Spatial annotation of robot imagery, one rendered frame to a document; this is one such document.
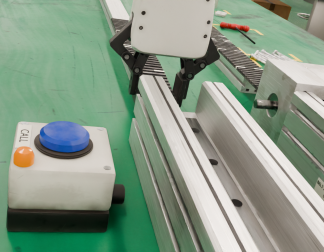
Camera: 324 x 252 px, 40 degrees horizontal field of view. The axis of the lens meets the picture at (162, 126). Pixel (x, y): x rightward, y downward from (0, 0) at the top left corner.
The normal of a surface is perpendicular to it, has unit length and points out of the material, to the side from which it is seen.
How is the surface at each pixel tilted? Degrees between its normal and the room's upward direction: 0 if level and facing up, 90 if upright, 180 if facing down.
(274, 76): 90
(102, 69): 0
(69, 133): 3
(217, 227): 0
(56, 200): 90
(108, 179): 90
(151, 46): 98
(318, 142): 90
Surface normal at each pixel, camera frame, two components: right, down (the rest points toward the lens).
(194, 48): 0.24, 0.53
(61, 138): 0.18, -0.87
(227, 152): -0.96, -0.07
